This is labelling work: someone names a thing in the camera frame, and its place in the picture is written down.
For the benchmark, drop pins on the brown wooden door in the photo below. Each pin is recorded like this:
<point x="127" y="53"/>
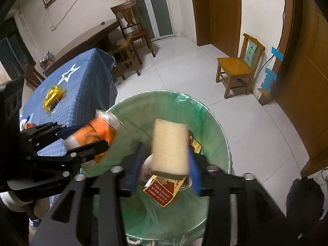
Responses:
<point x="217" y="12"/>
<point x="307" y="82"/>

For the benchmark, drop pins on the orange white snack packet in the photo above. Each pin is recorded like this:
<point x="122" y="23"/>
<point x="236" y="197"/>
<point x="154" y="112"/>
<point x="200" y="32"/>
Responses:
<point x="98" y="130"/>

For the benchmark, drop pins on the dark wooden chair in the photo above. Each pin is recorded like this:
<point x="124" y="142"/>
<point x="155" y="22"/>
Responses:
<point x="34" y="76"/>
<point x="123" y="46"/>
<point x="128" y="15"/>

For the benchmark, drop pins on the pink tissue packet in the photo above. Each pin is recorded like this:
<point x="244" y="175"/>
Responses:
<point x="146" y="170"/>

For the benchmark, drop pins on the dark wooden dining table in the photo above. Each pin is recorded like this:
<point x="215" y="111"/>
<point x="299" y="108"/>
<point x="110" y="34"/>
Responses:
<point x="84" y="39"/>

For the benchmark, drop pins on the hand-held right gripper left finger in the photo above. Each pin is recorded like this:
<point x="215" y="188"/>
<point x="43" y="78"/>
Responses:
<point x="135" y="165"/>

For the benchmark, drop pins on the white plastic packet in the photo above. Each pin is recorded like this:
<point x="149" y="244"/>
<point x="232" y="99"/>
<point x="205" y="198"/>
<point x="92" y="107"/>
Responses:
<point x="27" y="120"/>

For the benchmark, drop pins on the small light wooden chair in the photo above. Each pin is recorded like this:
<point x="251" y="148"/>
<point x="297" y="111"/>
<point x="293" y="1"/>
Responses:
<point x="235" y="66"/>

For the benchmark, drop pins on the dark window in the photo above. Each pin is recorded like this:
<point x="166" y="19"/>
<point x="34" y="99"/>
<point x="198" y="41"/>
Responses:
<point x="14" y="51"/>

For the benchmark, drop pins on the green-lined trash bin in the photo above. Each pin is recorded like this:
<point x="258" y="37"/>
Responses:
<point x="179" y="220"/>

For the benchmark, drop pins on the blue tape strip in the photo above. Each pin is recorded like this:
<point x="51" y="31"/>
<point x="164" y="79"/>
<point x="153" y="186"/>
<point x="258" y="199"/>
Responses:
<point x="270" y="78"/>
<point x="278" y="53"/>

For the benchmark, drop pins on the beige sponge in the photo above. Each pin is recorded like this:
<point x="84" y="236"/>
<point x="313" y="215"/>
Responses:
<point x="169" y="146"/>

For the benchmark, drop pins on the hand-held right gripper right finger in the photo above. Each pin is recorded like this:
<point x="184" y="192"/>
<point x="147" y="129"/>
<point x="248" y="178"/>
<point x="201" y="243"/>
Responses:
<point x="194" y="170"/>

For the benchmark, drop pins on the orange box with red label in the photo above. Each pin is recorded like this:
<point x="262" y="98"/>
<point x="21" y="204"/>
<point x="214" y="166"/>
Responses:
<point x="161" y="192"/>

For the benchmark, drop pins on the black bag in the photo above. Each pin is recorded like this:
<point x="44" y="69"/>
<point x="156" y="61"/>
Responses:
<point x="305" y="199"/>

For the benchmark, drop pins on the yellow snack packet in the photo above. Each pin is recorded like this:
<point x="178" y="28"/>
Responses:
<point x="54" y="96"/>

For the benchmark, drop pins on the blue checkered tablecloth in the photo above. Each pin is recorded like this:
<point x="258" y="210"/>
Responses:
<point x="84" y="92"/>

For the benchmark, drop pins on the frosted glass door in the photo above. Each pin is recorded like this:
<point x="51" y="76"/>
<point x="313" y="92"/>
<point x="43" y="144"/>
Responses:
<point x="151" y="7"/>

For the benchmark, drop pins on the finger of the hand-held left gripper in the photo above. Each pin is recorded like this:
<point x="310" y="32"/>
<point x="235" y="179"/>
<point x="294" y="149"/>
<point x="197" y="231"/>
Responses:
<point x="46" y="133"/>
<point x="84" y="153"/>

